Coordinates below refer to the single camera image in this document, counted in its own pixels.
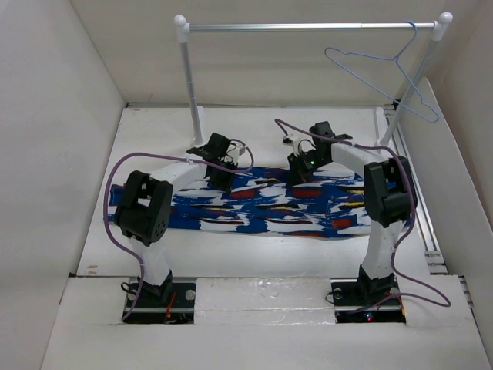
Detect blue white red patterned trousers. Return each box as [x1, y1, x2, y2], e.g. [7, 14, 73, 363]
[109, 165, 373, 241]

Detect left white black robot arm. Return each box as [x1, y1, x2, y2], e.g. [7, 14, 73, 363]
[113, 133, 249, 306]

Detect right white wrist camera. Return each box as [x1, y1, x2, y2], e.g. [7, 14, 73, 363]
[282, 134, 303, 156]

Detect white and silver clothes rack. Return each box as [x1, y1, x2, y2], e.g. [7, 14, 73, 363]
[173, 12, 454, 146]

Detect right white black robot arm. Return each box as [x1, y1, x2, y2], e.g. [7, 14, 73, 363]
[282, 121, 418, 306]

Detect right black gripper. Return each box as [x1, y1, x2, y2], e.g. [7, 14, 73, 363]
[287, 149, 330, 187]

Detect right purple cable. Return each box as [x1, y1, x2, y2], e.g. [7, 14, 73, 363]
[273, 118, 451, 314]

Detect aluminium rail on right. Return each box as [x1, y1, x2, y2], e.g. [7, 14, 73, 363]
[392, 113, 449, 276]

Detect light blue wire hanger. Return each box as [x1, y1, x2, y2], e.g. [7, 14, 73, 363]
[324, 20, 439, 123]

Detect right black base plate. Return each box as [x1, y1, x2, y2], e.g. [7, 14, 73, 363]
[325, 278, 406, 325]

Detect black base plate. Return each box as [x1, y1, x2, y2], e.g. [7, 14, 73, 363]
[121, 278, 196, 325]
[325, 278, 406, 325]

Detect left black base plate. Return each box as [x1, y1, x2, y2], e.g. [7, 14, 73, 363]
[121, 278, 196, 325]

